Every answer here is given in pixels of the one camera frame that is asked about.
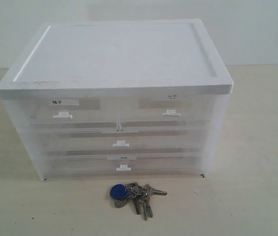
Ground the key bunch with blue tag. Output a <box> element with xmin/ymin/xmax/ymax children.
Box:
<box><xmin>110</xmin><ymin>182</ymin><xmax>167</xmax><ymax>221</ymax></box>

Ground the white translucent drawer cabinet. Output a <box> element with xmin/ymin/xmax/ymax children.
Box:
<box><xmin>0</xmin><ymin>19</ymin><xmax>234</xmax><ymax>179</ymax></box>

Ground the middle wide translucent drawer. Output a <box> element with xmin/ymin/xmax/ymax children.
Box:
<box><xmin>33</xmin><ymin>127</ymin><xmax>211</xmax><ymax>159</ymax></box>

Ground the wide translucent drawer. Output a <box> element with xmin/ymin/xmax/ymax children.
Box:
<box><xmin>40</xmin><ymin>153</ymin><xmax>207</xmax><ymax>179</ymax></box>
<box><xmin>33</xmin><ymin>127</ymin><xmax>211</xmax><ymax>159</ymax></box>

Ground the bottom wide translucent drawer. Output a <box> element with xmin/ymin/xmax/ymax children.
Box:
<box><xmin>40</xmin><ymin>153</ymin><xmax>207</xmax><ymax>179</ymax></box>

